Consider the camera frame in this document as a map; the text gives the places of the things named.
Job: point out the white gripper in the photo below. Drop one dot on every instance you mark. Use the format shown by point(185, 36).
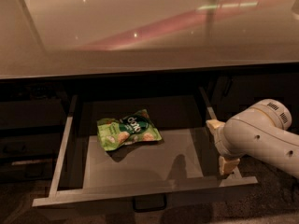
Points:
point(220, 139)

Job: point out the dark drawer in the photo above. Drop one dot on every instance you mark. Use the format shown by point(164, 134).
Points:
point(179, 170)
point(33, 113)
point(19, 171)
point(29, 145)

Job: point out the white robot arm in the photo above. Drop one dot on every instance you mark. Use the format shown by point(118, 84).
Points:
point(261, 131)

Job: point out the dark cabinet door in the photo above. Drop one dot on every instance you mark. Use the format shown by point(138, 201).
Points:
point(233, 94)

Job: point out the green snack packet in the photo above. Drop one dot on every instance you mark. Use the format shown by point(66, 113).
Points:
point(115, 133)

